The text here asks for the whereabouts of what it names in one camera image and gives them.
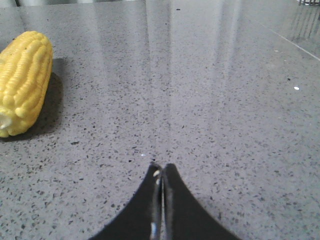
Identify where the yellow corn cob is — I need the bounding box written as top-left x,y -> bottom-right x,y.
0,31 -> 53,138

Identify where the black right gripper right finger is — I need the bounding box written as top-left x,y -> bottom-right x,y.
162,163 -> 238,240

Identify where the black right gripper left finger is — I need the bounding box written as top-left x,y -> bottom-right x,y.
91,162 -> 162,240

